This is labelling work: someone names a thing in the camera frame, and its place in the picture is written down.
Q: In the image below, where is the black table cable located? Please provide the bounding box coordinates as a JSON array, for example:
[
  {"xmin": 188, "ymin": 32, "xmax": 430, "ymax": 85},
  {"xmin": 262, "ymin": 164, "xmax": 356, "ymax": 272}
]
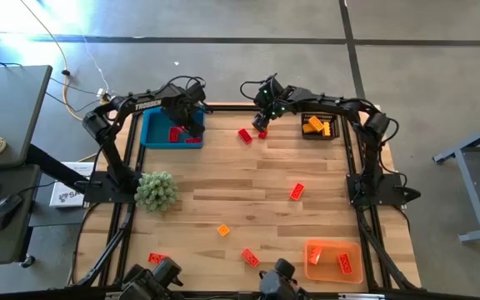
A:
[{"xmin": 69, "ymin": 202, "xmax": 99, "ymax": 287}]

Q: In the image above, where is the yellow floor cable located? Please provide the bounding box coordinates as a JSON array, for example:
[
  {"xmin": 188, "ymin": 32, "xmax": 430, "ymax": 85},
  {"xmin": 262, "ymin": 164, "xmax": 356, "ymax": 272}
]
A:
[{"xmin": 17, "ymin": 0, "xmax": 113, "ymax": 123}]

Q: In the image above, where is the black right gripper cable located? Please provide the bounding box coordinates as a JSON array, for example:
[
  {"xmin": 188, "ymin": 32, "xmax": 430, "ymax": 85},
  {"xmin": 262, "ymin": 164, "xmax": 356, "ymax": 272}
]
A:
[{"xmin": 238, "ymin": 78, "xmax": 266, "ymax": 102}]

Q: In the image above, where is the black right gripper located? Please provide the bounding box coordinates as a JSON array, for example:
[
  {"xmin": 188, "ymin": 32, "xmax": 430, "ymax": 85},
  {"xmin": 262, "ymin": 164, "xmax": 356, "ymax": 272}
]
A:
[{"xmin": 251, "ymin": 77, "xmax": 291, "ymax": 134}]

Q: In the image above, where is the potted green succulent plant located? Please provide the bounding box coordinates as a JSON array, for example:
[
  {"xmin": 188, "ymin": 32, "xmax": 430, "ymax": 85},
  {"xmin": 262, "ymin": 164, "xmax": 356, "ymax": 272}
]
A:
[{"xmin": 133, "ymin": 170, "xmax": 179, "ymax": 216}]

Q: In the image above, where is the blue plastic bin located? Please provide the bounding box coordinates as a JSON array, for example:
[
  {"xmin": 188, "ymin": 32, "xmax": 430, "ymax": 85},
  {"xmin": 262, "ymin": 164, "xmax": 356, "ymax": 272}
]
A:
[{"xmin": 139, "ymin": 103, "xmax": 206, "ymax": 150}]

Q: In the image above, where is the black aluminium table frame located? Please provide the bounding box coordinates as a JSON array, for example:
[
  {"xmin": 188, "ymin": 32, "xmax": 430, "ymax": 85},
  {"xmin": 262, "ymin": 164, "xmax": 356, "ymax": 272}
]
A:
[{"xmin": 67, "ymin": 92, "xmax": 423, "ymax": 293}]

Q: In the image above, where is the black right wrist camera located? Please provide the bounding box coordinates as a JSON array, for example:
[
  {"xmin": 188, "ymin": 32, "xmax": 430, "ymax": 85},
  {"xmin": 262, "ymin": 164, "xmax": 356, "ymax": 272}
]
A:
[{"xmin": 257, "ymin": 77, "xmax": 278, "ymax": 103}]

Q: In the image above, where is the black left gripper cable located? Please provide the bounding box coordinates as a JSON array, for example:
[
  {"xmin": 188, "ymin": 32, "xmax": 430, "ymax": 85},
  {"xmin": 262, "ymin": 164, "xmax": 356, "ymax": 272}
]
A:
[{"xmin": 167, "ymin": 74, "xmax": 208, "ymax": 91}]

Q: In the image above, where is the grey metal table frame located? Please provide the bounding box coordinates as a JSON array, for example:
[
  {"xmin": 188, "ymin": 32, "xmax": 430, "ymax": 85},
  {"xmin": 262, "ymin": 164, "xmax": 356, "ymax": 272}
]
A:
[{"xmin": 431, "ymin": 114, "xmax": 480, "ymax": 245}]

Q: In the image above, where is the light orange toy brick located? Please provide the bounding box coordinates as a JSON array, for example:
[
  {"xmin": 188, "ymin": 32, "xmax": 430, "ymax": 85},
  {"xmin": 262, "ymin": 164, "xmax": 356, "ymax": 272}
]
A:
[{"xmin": 307, "ymin": 245, "xmax": 323, "ymax": 266}]

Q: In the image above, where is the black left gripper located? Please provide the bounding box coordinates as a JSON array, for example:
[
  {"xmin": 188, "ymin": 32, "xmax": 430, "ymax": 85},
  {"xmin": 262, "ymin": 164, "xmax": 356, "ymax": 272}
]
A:
[{"xmin": 165, "ymin": 96, "xmax": 207, "ymax": 138}]

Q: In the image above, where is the grey tabletop panel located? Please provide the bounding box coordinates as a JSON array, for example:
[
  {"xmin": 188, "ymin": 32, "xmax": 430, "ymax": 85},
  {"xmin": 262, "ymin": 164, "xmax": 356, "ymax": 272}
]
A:
[{"xmin": 0, "ymin": 64, "xmax": 53, "ymax": 169}]

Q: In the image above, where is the black slatted basket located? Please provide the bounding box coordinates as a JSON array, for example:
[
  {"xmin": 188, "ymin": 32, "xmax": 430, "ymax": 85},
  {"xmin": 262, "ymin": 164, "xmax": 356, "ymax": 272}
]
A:
[{"xmin": 300, "ymin": 111, "xmax": 342, "ymax": 141}]

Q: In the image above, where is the white floor cable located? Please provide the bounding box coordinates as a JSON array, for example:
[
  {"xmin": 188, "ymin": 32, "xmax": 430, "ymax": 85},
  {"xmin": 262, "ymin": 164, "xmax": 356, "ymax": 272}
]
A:
[{"xmin": 81, "ymin": 34, "xmax": 111, "ymax": 92}]

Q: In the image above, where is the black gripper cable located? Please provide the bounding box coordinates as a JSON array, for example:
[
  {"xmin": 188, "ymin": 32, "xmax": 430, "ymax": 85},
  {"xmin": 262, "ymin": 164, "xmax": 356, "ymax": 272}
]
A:
[
  {"xmin": 167, "ymin": 74, "xmax": 208, "ymax": 91},
  {"xmin": 238, "ymin": 78, "xmax": 266, "ymax": 102}
]

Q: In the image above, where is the black computer mouse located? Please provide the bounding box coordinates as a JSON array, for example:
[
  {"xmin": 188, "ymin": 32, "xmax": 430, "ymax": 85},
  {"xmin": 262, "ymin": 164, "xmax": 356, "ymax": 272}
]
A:
[{"xmin": 0, "ymin": 192, "xmax": 23, "ymax": 232}]

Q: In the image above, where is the white power adapter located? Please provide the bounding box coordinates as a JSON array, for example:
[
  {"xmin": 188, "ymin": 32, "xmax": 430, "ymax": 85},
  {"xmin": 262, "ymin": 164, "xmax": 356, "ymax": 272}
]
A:
[{"xmin": 96, "ymin": 87, "xmax": 117, "ymax": 101}]

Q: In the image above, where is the dark grey computer desk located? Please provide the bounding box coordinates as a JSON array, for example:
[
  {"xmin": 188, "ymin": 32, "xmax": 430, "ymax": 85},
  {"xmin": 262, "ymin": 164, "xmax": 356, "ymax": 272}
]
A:
[{"xmin": 0, "ymin": 163, "xmax": 42, "ymax": 268}]

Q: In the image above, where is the black diagonal beam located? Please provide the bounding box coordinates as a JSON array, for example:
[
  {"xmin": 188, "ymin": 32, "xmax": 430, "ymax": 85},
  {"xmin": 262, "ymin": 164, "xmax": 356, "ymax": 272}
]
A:
[{"xmin": 26, "ymin": 142, "xmax": 99, "ymax": 193}]

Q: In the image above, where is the white printed cardboard box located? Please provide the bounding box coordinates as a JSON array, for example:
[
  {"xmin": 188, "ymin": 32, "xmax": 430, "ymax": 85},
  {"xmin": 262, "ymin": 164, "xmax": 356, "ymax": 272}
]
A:
[{"xmin": 49, "ymin": 161, "xmax": 98, "ymax": 209}]

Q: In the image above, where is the orange translucent plastic bin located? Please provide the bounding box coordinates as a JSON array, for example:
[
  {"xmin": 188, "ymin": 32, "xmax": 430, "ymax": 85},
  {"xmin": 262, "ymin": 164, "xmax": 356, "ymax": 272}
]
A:
[{"xmin": 304, "ymin": 238, "xmax": 365, "ymax": 285}]

